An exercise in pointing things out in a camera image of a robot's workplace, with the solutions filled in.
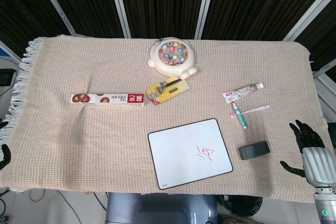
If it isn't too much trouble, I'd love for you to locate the cream fishing game toy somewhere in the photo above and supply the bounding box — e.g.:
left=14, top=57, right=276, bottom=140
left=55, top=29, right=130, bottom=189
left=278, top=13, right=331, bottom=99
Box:
left=147, top=37, right=198, bottom=79

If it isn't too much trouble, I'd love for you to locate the yellow razor backing card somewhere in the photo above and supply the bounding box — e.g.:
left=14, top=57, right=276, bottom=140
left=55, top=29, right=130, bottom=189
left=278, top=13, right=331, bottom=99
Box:
left=146, top=77, right=191, bottom=106

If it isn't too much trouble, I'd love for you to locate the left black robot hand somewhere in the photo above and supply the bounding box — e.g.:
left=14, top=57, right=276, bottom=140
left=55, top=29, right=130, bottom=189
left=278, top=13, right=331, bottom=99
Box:
left=0, top=120, right=12, bottom=171

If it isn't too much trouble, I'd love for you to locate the pink toothbrush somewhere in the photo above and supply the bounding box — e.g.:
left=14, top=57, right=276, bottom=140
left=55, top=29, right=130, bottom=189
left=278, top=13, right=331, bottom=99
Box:
left=230, top=104, right=270, bottom=119

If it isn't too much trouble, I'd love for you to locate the long white red wrap box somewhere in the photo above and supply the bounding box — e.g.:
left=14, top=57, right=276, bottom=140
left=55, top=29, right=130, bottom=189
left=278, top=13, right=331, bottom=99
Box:
left=69, top=93, right=145, bottom=108

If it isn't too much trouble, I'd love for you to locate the black eraser block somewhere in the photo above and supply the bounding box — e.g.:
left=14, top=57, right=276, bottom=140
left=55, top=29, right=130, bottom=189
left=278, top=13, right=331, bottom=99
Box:
left=238, top=141, right=271, bottom=161

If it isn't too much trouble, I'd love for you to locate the white drawing board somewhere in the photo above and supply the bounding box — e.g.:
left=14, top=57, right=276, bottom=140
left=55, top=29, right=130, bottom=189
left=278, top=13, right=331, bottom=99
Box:
left=148, top=118, right=234, bottom=190

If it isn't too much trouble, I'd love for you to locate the grey safety razor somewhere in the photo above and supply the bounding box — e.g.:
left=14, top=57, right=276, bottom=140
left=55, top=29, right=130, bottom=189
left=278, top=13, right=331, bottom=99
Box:
left=155, top=78, right=184, bottom=95

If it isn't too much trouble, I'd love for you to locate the blue-grey robot torso base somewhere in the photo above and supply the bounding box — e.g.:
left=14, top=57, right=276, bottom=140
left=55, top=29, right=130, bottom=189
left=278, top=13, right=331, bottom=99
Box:
left=104, top=191, right=219, bottom=224

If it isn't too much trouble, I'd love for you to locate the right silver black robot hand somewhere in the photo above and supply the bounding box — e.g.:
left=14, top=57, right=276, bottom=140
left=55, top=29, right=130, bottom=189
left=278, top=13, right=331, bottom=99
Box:
left=279, top=119, right=336, bottom=188

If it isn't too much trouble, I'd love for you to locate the dark corrugated partition panel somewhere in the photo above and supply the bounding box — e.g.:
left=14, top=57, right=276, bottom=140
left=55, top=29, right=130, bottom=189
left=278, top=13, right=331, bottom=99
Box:
left=117, top=0, right=209, bottom=40
left=0, top=0, right=71, bottom=58
left=201, top=0, right=336, bottom=41
left=41, top=0, right=126, bottom=38

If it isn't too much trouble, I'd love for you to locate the thin white floor cable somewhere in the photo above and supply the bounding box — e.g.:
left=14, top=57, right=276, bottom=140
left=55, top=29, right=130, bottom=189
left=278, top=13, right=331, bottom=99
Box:
left=29, top=188, right=69, bottom=216

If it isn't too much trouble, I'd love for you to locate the black round floor object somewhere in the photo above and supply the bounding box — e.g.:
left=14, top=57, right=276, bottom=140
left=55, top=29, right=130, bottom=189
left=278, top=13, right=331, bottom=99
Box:
left=217, top=194, right=264, bottom=217

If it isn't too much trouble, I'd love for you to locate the beige waffle-weave fringed tablecloth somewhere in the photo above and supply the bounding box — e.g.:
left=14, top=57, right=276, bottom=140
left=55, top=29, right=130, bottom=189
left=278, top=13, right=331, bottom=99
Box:
left=0, top=34, right=329, bottom=198

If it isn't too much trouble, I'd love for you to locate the green white marker pen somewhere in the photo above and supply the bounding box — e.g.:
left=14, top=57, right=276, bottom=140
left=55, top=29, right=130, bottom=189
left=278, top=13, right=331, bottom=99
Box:
left=231, top=102, right=249, bottom=130

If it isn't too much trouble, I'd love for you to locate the floral toothpaste tube white cap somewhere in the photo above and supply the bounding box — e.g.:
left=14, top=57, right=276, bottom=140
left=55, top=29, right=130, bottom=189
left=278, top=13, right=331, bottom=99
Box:
left=223, top=82, right=265, bottom=104

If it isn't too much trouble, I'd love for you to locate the aluminium partition frame post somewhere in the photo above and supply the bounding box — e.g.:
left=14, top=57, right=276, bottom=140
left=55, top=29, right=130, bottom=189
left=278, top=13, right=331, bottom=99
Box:
left=282, top=0, right=336, bottom=41
left=187, top=0, right=218, bottom=40
left=33, top=0, right=77, bottom=37
left=107, top=0, right=131, bottom=39

